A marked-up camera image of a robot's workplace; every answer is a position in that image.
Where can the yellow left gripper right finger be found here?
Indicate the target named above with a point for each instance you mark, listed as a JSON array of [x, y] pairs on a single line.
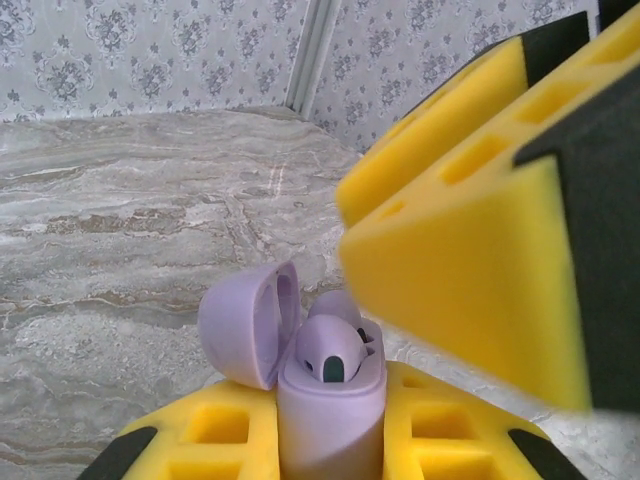
[[450, 440]]

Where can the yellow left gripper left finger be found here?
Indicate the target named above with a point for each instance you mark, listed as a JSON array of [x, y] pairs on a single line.
[[215, 450]]

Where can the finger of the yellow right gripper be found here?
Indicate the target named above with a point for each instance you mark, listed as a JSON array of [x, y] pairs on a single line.
[[450, 125], [475, 280]]

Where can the purple earbuds charging case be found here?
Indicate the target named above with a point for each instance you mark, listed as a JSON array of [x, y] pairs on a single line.
[[330, 430]]

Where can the aluminium frame post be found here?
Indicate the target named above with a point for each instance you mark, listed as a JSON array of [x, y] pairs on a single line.
[[310, 50]]

